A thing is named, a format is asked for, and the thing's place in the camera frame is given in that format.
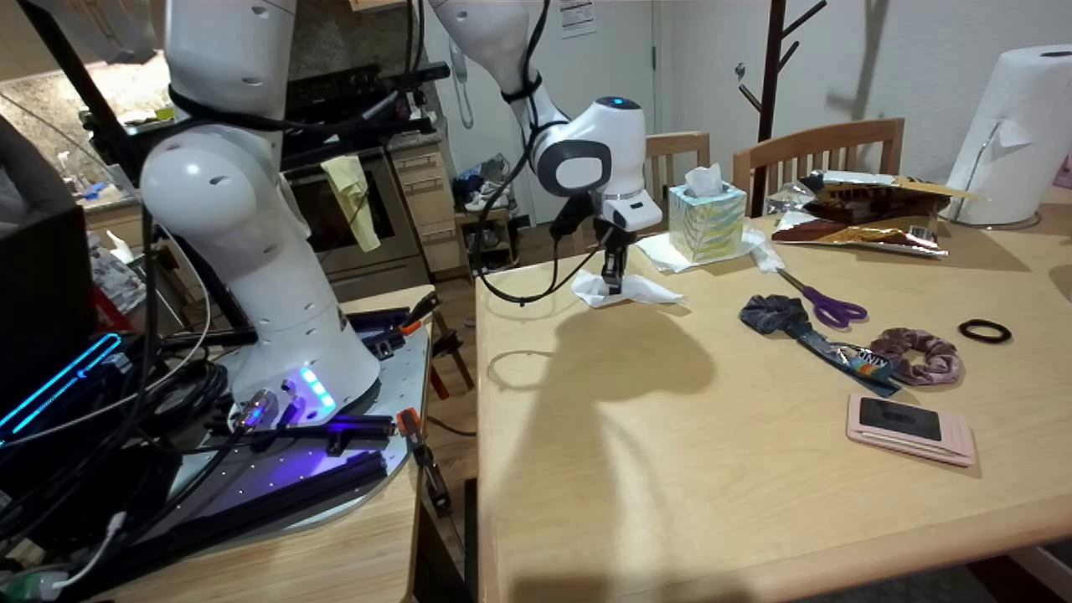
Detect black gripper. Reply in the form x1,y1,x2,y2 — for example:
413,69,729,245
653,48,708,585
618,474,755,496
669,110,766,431
592,216,637,292

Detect white tissue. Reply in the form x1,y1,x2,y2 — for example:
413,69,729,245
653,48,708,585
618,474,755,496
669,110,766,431
574,270,677,309

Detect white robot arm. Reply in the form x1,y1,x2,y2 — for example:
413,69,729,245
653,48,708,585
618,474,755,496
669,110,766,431
142,0,660,428

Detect white napkin under box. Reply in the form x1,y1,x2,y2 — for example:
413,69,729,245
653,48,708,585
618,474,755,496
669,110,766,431
641,227,780,276

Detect patterned tissue box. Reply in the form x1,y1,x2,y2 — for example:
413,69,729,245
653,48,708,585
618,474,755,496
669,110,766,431
669,184,744,261

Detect next tissue in box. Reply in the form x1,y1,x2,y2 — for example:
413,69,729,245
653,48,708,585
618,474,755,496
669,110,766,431
686,164,727,199

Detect black electronics box blue light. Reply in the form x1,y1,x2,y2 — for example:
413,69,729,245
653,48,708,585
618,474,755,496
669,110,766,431
0,333,125,444

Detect right wooden chair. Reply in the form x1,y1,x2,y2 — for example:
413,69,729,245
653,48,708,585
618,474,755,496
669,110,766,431
646,132,709,205

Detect wooden chair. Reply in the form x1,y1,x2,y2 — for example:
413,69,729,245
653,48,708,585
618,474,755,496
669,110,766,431
646,132,709,205
733,117,904,216

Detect black fabric bundle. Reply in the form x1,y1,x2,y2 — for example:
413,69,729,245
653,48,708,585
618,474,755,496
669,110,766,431
736,294,898,395

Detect coat rack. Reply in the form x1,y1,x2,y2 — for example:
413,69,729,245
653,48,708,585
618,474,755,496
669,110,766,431
733,0,827,216

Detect snack wrappers pile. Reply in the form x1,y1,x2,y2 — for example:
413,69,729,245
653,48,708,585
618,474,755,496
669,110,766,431
773,172,963,257

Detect left wooden chair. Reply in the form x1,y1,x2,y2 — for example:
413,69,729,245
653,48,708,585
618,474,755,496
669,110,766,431
733,117,904,216

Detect pink phone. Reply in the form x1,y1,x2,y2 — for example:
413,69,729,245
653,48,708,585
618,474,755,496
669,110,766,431
849,395,975,469

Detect maroon scrunchie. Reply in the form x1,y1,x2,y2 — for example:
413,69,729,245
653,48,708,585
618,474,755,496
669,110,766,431
870,328,963,384

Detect white electric water boiler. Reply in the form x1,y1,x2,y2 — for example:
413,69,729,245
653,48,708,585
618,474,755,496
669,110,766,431
945,42,1072,224

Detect black monitor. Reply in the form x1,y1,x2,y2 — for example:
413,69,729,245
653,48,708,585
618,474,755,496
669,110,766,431
0,117,95,410

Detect purple handled scissors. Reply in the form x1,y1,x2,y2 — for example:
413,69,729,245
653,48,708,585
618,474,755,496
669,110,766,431
780,269,869,328

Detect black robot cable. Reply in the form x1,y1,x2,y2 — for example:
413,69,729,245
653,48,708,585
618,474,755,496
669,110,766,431
464,0,613,309

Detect black ring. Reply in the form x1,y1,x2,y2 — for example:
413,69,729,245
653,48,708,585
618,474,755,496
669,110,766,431
955,316,1015,347

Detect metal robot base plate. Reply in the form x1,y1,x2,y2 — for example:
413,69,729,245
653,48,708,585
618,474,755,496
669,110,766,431
153,328,428,537

